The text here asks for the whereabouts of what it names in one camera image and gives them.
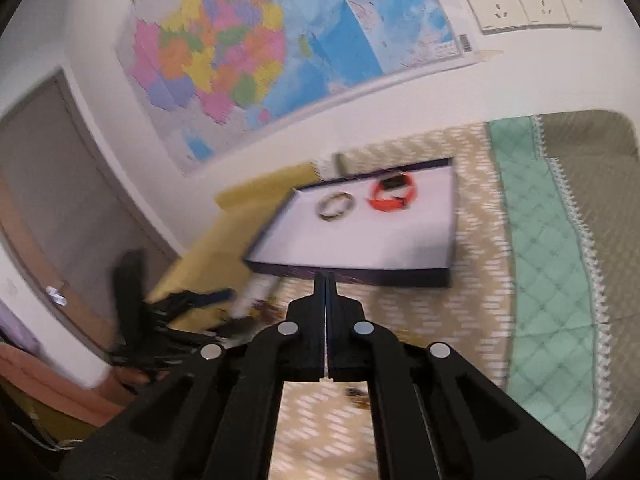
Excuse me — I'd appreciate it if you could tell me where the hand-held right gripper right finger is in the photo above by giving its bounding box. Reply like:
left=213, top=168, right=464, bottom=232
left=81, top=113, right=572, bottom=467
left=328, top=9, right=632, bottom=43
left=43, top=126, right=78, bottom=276
left=326, top=272, right=587, bottom=480

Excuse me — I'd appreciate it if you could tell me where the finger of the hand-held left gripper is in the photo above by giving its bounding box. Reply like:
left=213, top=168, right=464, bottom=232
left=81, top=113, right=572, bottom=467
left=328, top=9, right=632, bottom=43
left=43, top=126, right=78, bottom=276
left=150, top=287, right=237, bottom=317

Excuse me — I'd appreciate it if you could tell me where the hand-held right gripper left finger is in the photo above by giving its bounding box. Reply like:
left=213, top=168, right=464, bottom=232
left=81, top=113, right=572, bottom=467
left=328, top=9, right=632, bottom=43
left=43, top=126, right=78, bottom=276
left=60, top=272, right=327, bottom=480

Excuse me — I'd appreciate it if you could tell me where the white tray with dark rim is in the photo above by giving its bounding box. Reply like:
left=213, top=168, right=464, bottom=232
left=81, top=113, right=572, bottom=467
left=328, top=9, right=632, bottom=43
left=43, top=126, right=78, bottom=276
left=243, top=157, right=459, bottom=289

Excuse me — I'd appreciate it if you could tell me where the person's left forearm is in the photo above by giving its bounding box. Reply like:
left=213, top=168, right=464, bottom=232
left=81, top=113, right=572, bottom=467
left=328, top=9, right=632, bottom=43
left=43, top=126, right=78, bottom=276
left=0, top=342, right=136, bottom=428

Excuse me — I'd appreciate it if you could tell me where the yellow cloth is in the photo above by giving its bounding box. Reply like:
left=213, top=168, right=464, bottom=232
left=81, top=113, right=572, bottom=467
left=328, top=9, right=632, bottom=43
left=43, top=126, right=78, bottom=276
left=147, top=162, right=326, bottom=333

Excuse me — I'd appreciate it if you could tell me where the metal bangle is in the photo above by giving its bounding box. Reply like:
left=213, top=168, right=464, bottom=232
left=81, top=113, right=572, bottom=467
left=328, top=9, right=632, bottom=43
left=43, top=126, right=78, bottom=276
left=317, top=192, right=355, bottom=221

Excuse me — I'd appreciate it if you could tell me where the purple cloth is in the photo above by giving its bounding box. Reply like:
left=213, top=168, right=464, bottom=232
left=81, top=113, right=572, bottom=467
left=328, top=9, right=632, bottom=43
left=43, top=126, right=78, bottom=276
left=0, top=300, right=42, bottom=357

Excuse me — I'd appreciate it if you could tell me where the orange wristband watch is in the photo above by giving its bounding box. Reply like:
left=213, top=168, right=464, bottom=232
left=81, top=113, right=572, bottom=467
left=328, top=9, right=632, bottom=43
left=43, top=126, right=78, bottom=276
left=367, top=172, right=419, bottom=211

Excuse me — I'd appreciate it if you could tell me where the grey brown wooden door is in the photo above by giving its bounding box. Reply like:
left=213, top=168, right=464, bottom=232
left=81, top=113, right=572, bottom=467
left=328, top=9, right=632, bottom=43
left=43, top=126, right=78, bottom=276
left=0, top=67, right=187, bottom=363

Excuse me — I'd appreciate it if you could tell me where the colourful wall map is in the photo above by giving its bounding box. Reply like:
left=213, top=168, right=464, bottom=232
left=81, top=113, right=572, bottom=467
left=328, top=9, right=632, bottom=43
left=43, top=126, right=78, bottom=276
left=116, top=0, right=503, bottom=177

